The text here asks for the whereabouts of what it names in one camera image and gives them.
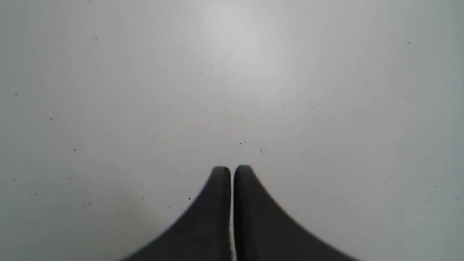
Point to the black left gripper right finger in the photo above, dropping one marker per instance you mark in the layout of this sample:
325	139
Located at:
263	231

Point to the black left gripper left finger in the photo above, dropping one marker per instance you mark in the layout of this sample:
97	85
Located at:
202	232

